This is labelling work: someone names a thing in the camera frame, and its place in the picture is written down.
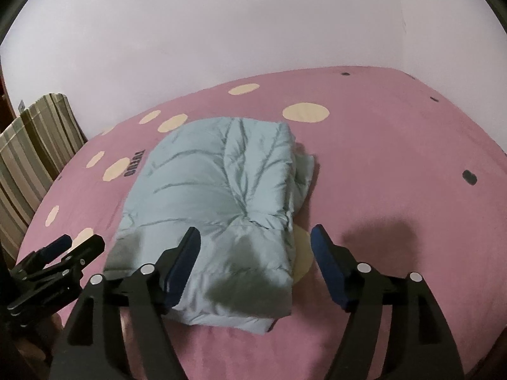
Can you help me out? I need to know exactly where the light blue puffer jacket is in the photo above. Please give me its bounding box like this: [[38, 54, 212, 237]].
[[104, 117, 315, 334]]

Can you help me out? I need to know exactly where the striped green brown curtain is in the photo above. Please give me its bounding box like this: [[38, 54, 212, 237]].
[[0, 93, 87, 261]]

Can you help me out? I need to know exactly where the pink dotted bed sheet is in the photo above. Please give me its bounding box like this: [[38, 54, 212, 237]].
[[20, 67, 506, 371]]

